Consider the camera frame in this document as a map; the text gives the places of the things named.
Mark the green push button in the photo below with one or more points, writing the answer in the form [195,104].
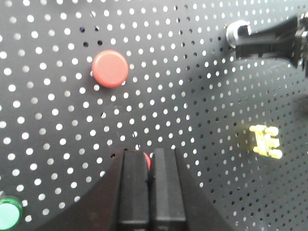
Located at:
[10,212]

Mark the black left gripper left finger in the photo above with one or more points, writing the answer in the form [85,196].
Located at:
[117,202]

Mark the red push button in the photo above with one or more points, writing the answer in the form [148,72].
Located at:
[148,161]
[110,68]

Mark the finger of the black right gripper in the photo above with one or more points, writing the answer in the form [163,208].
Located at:
[283,32]
[294,53]

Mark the yellow terminal block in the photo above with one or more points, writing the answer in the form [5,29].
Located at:
[267,141]

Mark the black perforated pegboard panel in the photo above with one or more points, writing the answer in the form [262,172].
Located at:
[60,129]

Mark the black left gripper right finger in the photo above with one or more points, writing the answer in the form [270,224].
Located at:
[176,201]

